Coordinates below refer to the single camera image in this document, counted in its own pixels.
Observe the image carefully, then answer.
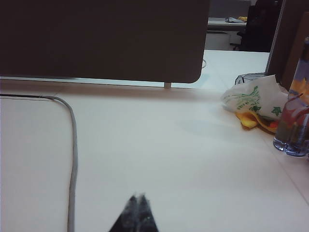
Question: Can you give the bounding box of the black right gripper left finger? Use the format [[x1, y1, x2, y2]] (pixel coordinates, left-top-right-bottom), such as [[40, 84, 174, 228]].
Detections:
[[108, 194, 143, 232]]

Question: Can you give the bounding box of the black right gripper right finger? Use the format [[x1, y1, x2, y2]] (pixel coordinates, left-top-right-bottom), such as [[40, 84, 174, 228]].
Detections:
[[138, 192, 159, 232]]

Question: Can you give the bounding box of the black white small box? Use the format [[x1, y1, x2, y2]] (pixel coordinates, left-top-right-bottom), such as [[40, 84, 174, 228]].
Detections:
[[235, 73, 267, 86]]

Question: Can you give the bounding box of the yellow orange snack packet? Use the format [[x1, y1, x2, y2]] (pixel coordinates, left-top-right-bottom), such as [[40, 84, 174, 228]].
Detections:
[[235, 110, 279, 134]]

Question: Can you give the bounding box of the white green-printed plastic bag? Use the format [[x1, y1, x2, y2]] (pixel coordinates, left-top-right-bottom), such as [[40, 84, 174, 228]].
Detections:
[[220, 74, 289, 121]]

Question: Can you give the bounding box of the clear drink bottle colourful label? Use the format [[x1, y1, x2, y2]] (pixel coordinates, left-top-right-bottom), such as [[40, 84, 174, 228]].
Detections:
[[272, 36, 309, 158]]

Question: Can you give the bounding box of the brown desk divider panel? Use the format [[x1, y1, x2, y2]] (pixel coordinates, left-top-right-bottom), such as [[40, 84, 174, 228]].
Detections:
[[0, 0, 211, 84]]

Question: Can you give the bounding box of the white background desk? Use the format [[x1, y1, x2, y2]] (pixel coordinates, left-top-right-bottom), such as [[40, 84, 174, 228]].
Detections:
[[207, 16, 248, 31]]

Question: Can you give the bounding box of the black office chair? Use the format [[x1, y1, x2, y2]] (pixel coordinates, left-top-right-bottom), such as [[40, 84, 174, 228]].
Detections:
[[229, 0, 283, 52]]

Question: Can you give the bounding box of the brown side partition panel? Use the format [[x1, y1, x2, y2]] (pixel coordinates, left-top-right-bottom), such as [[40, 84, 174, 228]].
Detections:
[[266, 0, 309, 92]]

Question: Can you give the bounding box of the grey cable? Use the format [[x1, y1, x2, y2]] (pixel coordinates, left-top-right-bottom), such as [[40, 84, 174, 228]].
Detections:
[[0, 95, 79, 232]]

